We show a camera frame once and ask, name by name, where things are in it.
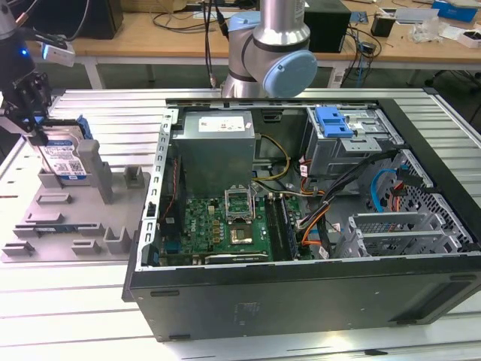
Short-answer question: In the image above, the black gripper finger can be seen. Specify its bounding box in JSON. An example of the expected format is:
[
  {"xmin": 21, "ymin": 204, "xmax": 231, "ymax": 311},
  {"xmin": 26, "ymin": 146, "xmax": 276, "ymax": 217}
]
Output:
[
  {"xmin": 0, "ymin": 101, "xmax": 26, "ymax": 133},
  {"xmin": 14, "ymin": 71, "xmax": 52, "ymax": 147}
]

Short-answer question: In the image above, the hard disk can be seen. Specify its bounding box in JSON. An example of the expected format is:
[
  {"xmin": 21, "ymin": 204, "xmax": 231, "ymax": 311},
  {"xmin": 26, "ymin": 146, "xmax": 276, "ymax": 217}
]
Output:
[{"xmin": 35, "ymin": 114, "xmax": 91, "ymax": 181}]

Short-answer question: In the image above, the red orange power wire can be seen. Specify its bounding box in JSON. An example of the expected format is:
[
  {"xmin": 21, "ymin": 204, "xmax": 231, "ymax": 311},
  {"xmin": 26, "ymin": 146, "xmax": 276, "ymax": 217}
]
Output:
[{"xmin": 389, "ymin": 165, "xmax": 434, "ymax": 207}]

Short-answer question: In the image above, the metal disk bay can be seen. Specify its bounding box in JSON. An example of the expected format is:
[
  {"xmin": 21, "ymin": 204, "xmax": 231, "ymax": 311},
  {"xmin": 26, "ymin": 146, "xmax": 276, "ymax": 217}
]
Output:
[{"xmin": 336, "ymin": 212, "xmax": 470, "ymax": 259}]

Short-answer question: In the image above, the black computer tower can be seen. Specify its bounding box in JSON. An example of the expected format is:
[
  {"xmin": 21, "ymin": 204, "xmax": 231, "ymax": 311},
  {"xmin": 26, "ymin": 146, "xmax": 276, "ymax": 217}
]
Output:
[{"xmin": 22, "ymin": 0, "xmax": 124, "ymax": 41}]

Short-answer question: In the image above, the RAM stick with label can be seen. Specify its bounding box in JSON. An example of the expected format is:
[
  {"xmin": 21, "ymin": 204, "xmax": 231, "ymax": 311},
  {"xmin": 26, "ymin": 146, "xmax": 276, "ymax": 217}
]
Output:
[{"xmin": 32, "ymin": 224, "xmax": 80, "ymax": 233}]

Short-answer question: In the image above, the grey parts rack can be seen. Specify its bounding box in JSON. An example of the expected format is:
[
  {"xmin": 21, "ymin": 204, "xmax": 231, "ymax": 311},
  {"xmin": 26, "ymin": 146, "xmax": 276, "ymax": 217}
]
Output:
[{"xmin": 0, "ymin": 139, "xmax": 152, "ymax": 264}]

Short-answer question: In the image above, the wooden desk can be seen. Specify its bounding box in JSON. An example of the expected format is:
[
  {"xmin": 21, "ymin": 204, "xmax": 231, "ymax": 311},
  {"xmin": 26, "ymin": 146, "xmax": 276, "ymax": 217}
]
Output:
[{"xmin": 0, "ymin": 0, "xmax": 481, "ymax": 72}]

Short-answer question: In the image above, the black case fan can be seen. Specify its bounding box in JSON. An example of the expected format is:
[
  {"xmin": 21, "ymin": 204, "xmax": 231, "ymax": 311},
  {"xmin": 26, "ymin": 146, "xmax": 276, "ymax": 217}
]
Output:
[{"xmin": 160, "ymin": 156, "xmax": 187, "ymax": 241}]

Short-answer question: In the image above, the grey power supply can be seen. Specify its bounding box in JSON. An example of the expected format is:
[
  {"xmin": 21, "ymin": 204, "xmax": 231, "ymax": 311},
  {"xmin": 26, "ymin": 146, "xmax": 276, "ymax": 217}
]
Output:
[{"xmin": 171, "ymin": 111, "xmax": 256, "ymax": 199}]

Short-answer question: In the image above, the green motherboard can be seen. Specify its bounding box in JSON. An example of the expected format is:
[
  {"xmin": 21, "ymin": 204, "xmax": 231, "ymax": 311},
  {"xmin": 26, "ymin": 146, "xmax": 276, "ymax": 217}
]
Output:
[{"xmin": 159, "ymin": 193, "xmax": 313, "ymax": 266}]

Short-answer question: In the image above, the metal socket cover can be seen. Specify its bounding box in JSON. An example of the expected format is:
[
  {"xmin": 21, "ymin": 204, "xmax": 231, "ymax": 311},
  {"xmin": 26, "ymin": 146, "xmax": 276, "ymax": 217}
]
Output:
[{"xmin": 224, "ymin": 183, "xmax": 257, "ymax": 223}]

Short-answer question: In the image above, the CPU socket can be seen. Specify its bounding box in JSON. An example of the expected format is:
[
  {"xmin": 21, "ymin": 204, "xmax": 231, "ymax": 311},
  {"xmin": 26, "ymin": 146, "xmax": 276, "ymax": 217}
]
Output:
[{"xmin": 227, "ymin": 223, "xmax": 255, "ymax": 246}]

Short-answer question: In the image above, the black graphics card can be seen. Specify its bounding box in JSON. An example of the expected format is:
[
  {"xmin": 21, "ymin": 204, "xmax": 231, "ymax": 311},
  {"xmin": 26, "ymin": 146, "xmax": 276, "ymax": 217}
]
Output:
[{"xmin": 205, "ymin": 252, "xmax": 271, "ymax": 265}]

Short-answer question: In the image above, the black RAM slot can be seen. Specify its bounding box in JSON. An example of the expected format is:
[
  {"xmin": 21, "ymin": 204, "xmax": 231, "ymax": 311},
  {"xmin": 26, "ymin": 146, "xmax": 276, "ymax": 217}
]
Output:
[
  {"xmin": 270, "ymin": 193, "xmax": 292, "ymax": 262},
  {"xmin": 264, "ymin": 194, "xmax": 286, "ymax": 262}
]

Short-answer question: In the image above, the blue RAM stick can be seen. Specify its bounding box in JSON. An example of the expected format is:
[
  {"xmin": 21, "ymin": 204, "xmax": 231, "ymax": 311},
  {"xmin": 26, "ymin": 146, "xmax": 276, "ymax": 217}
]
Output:
[{"xmin": 280, "ymin": 193, "xmax": 301, "ymax": 260}]

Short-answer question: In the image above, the blue drive latch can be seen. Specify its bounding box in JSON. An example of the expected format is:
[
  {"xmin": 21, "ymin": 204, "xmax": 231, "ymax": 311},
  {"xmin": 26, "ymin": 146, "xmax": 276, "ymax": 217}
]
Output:
[{"xmin": 315, "ymin": 107, "xmax": 356, "ymax": 139}]

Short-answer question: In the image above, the black PC case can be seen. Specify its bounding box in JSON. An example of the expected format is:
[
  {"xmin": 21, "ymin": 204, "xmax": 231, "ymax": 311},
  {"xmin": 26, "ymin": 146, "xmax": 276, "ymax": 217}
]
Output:
[{"xmin": 122, "ymin": 96, "xmax": 481, "ymax": 343}]

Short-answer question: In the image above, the metal drive cage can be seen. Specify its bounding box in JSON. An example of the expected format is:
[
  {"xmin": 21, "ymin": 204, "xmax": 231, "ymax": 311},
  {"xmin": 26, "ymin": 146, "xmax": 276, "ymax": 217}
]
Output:
[{"xmin": 304, "ymin": 106, "xmax": 399, "ymax": 180}]

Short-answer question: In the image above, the small black cube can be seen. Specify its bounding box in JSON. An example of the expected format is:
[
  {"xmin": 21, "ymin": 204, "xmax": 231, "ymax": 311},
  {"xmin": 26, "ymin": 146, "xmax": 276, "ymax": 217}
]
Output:
[{"xmin": 371, "ymin": 14, "xmax": 396, "ymax": 38}]

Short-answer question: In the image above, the clear plastic bag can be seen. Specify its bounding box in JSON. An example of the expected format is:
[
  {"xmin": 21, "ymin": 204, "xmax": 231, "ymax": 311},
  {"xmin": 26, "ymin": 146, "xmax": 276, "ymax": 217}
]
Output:
[{"xmin": 409, "ymin": 18, "xmax": 440, "ymax": 42}]

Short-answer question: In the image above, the blue cardboard box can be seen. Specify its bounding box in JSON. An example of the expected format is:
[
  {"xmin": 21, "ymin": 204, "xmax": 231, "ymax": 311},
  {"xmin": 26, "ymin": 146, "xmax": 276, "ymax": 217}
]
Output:
[{"xmin": 431, "ymin": 0, "xmax": 475, "ymax": 22}]

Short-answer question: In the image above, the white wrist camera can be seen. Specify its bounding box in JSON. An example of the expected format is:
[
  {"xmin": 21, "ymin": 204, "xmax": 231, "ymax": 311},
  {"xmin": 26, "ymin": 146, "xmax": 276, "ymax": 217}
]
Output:
[{"xmin": 41, "ymin": 41, "xmax": 76, "ymax": 68}]

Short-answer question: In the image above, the black cable with plug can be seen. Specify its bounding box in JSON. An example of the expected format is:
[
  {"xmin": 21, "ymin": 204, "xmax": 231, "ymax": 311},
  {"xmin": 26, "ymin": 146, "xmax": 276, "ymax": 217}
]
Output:
[{"xmin": 204, "ymin": 0, "xmax": 231, "ymax": 90}]

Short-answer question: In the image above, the yellow black wire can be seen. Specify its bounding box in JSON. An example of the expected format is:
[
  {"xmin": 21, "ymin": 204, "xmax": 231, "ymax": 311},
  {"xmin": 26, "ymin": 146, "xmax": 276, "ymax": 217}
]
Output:
[{"xmin": 252, "ymin": 134, "xmax": 291, "ymax": 189}]

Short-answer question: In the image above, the orange yellow wire bundle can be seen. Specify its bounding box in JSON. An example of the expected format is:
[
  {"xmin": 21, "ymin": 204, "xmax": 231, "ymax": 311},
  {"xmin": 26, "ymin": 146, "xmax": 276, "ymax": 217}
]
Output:
[{"xmin": 298, "ymin": 208, "xmax": 330, "ymax": 249}]

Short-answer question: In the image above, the black wire bundle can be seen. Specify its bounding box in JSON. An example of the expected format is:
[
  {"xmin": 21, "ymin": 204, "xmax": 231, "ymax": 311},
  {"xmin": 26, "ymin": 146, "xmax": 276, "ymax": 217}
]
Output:
[{"xmin": 298, "ymin": 148, "xmax": 405, "ymax": 230}]

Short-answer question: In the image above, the blue data wire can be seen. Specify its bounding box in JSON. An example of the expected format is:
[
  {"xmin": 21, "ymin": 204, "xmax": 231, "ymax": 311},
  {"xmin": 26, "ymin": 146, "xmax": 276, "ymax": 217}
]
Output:
[{"xmin": 371, "ymin": 168, "xmax": 400, "ymax": 223}]

